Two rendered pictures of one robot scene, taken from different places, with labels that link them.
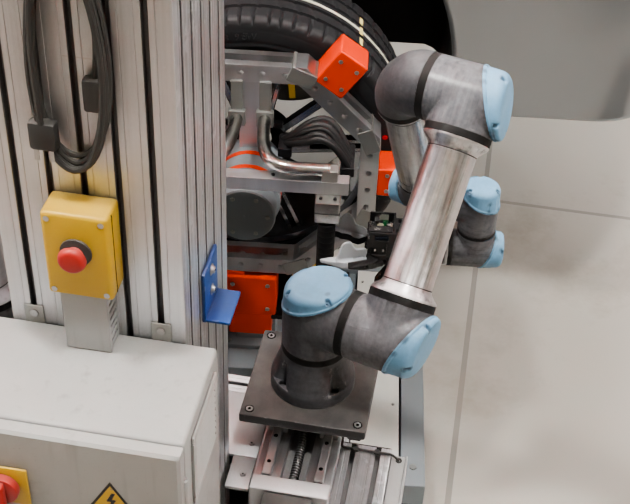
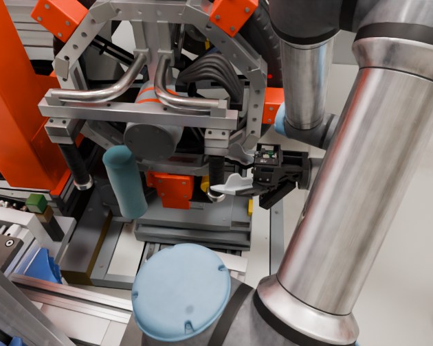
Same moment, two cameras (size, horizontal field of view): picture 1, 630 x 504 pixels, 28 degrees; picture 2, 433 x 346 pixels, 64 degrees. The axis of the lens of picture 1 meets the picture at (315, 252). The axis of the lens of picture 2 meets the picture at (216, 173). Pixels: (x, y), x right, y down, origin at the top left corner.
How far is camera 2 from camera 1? 175 cm
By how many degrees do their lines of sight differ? 10
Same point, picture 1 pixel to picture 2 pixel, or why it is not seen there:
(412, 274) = (328, 295)
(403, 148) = (300, 82)
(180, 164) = not seen: outside the picture
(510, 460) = not seen: hidden behind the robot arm
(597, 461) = (385, 274)
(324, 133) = (214, 68)
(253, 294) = (174, 187)
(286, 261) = (195, 167)
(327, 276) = (194, 268)
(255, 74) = (152, 13)
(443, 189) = (395, 153)
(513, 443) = not seen: hidden behind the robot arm
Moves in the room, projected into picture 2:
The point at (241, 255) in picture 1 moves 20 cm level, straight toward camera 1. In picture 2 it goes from (164, 163) to (157, 214)
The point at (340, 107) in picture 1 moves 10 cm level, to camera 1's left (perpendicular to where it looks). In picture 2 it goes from (231, 47) to (187, 44)
